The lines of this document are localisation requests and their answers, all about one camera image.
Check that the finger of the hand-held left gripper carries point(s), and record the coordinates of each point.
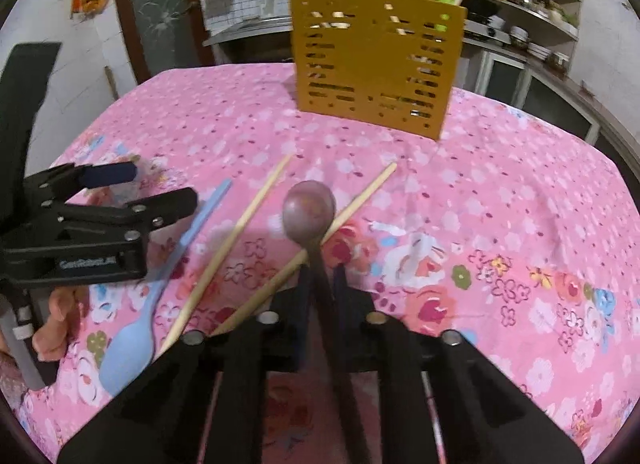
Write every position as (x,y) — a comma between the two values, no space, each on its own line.
(165,206)
(107,174)

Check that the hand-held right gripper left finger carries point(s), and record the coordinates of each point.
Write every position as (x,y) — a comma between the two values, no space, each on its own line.
(300,294)

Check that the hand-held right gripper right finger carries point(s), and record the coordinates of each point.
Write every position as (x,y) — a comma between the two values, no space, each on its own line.
(341,289)

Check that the brown wooden spoon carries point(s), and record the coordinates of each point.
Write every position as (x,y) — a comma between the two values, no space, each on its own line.
(309,209)

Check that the blue plastic spoon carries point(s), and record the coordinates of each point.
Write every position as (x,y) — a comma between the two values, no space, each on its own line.
(125,354)

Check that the yellow perforated utensil holder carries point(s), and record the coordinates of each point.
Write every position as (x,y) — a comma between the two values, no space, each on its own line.
(370,59)

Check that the person's left hand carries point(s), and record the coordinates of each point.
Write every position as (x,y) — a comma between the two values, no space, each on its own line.
(57,329)

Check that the pink floral tablecloth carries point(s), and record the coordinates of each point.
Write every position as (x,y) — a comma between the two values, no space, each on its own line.
(500,244)

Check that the dark wooden glass door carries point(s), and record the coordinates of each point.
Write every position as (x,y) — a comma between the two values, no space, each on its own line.
(160,9)

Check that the steel kitchen sink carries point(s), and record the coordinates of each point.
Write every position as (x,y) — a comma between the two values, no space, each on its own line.
(250,29)

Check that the kitchen counter cabinet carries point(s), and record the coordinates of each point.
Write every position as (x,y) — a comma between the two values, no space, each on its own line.
(530,89)

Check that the gas stove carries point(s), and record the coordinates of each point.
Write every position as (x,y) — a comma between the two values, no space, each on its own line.
(485,29)

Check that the stack of white bowls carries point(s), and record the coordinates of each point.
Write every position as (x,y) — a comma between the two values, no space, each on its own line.
(520,36)

